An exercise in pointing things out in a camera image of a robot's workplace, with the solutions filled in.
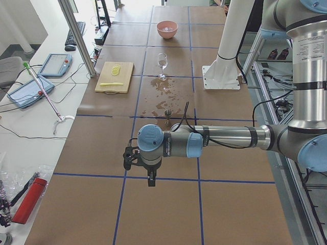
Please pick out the black computer mouse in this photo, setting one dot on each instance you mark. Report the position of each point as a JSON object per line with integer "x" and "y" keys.
{"x": 70, "y": 48}

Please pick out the pink bowl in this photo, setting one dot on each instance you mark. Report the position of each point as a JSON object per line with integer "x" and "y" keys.
{"x": 167, "y": 23}

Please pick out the yellow plastic knife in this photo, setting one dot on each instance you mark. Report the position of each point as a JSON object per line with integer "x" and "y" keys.
{"x": 112, "y": 84}

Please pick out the steel jigger measuring cup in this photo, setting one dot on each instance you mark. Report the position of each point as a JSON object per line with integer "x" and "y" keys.
{"x": 168, "y": 114}

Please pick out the blue teach pendant far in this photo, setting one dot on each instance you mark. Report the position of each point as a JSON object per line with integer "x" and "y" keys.
{"x": 56, "y": 65}

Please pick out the aluminium frame post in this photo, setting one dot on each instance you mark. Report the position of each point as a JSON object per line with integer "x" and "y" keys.
{"x": 72, "y": 24}

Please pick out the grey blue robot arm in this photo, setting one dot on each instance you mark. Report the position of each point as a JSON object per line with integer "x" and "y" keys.
{"x": 273, "y": 24}
{"x": 303, "y": 139}

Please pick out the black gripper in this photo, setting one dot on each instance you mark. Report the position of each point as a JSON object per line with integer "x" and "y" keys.
{"x": 150, "y": 168}

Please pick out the grabber stick green tip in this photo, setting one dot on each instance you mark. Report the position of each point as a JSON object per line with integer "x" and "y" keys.
{"x": 61, "y": 118}

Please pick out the bamboo cutting board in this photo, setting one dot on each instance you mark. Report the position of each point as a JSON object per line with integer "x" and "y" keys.
{"x": 124, "y": 76}

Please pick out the blue teach pendant near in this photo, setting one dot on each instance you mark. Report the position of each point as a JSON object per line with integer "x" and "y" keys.
{"x": 25, "y": 95}

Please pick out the clear wine glass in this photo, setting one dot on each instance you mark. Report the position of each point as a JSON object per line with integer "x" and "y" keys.
{"x": 162, "y": 63}

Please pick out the red cylinder bottle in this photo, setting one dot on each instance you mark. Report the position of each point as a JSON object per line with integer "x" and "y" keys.
{"x": 25, "y": 209}

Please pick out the blue teach pendant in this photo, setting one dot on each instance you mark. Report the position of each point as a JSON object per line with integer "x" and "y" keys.
{"x": 25, "y": 95}
{"x": 56, "y": 65}

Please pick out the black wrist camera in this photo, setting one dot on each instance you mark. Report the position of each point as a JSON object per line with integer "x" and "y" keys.
{"x": 131, "y": 157}

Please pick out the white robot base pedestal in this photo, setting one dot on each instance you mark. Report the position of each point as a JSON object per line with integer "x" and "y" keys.
{"x": 223, "y": 72}

